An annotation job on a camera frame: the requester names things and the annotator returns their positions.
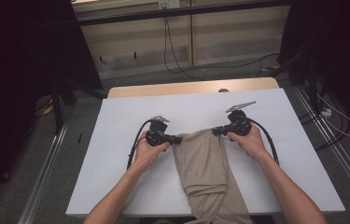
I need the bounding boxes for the black curtain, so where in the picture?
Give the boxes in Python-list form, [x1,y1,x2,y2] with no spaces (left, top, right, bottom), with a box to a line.
[0,0,104,218]
[276,0,350,125]

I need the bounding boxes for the light wooden cabinet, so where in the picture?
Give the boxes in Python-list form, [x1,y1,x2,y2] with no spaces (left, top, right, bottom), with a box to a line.
[71,0,290,80]

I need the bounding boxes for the black horizontal beam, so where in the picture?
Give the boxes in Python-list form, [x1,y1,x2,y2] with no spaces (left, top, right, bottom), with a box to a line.
[77,0,292,27]

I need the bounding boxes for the black floor cables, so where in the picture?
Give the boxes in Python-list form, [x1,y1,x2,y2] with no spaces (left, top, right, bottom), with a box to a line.
[298,105,350,152]

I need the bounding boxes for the left hand-held gripper black cable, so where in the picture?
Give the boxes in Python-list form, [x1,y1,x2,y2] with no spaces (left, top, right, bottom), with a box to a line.
[126,119,154,171]

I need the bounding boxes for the hand-held gripper black cable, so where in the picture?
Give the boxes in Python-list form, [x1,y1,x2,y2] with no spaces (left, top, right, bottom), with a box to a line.
[246,118,280,166]
[126,119,154,171]

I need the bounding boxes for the black metal stand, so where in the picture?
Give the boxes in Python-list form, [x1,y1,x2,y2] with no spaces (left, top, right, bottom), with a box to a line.
[50,78,105,135]
[269,49,320,113]

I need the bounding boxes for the aluminium floor rail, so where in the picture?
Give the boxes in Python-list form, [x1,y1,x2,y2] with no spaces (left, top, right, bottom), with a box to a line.
[18,122,69,224]
[293,85,350,203]

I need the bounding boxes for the beige pants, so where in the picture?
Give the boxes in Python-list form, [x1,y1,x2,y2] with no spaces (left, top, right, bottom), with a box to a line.
[172,129,255,224]

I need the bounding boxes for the yellow floor tape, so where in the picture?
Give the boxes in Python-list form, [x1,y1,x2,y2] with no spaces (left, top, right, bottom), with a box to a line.
[35,99,54,117]
[260,64,280,73]

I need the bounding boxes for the person's left hand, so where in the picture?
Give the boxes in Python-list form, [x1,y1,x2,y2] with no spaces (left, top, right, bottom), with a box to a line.
[133,130,171,173]

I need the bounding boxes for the white wall socket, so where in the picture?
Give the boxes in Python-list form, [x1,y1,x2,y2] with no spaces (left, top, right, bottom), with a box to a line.
[158,0,181,9]

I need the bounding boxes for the white floor cable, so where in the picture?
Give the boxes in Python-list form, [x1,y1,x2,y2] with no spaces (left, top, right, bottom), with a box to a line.
[315,92,350,139]

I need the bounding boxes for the thin black hanging cable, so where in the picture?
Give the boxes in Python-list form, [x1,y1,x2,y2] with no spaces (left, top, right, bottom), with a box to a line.
[162,17,281,81]

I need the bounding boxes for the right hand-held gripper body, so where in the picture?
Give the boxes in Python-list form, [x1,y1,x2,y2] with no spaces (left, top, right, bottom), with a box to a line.
[222,101,257,137]

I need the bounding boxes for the person's right hand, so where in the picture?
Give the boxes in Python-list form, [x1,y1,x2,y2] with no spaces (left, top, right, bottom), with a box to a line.
[227,124,271,163]

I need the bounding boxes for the white table board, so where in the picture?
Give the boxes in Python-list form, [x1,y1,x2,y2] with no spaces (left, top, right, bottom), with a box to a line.
[65,88,346,217]

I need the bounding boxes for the right hand-held gripper black cable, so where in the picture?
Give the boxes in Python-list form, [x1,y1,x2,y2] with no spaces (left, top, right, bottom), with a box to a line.
[246,118,280,166]

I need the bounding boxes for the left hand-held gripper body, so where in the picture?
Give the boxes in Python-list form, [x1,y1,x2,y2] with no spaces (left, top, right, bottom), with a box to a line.
[146,115,175,147]

